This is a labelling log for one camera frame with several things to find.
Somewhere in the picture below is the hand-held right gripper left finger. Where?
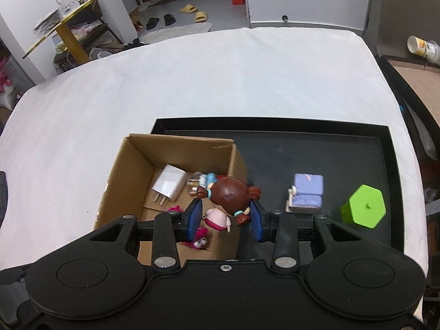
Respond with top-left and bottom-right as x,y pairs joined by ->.
89,199 -> 204,271

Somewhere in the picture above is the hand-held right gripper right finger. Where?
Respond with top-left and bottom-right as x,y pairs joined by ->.
249,199 -> 396,271

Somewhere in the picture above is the pink haired toy figure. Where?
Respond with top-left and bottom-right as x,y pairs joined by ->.
167,204 -> 209,250

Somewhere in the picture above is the small clear plastic toy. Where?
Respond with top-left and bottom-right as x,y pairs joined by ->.
186,172 -> 218,197

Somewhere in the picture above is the brown haired doll figurine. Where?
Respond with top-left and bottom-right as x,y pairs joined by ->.
197,176 -> 262,232

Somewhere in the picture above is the white plug charger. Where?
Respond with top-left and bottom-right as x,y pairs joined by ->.
151,164 -> 188,208

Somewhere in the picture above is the black shallow tray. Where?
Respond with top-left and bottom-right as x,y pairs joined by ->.
150,117 -> 404,253

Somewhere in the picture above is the brown cardboard box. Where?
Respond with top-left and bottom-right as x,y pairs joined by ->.
93,133 -> 250,267

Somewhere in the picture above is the purple toy armchair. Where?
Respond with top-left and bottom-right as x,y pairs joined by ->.
285,173 -> 325,215

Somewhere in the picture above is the green hexagonal box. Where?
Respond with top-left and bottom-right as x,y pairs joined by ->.
340,184 -> 386,229

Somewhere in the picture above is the white floor mat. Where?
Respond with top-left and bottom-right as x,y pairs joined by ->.
139,21 -> 213,43

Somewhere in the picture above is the black low shelf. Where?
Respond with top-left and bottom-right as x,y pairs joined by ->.
53,19 -> 124,74

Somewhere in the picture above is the side table with yellow leg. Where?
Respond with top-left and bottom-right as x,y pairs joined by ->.
22,0 -> 124,66

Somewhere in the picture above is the pink patterned bag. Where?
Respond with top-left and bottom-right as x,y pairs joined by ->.
0,76 -> 18,109

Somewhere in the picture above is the white yellow paper cup stack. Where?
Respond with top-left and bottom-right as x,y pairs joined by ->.
407,35 -> 440,64

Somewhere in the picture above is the clear plastic bag pile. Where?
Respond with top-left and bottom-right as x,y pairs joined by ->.
33,9 -> 66,35

